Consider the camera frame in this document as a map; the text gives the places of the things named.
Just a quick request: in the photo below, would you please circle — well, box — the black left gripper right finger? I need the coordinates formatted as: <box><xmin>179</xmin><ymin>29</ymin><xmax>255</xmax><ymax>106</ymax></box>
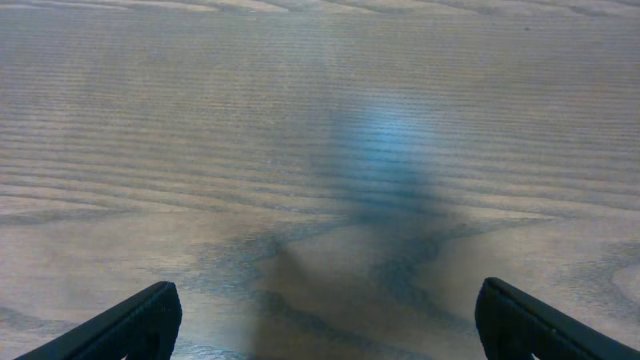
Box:
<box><xmin>474</xmin><ymin>277</ymin><xmax>639</xmax><ymax>360</ymax></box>

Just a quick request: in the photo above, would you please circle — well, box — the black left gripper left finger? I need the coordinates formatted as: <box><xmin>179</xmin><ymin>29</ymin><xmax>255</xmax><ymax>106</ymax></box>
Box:
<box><xmin>16</xmin><ymin>281</ymin><xmax>182</xmax><ymax>360</ymax></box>

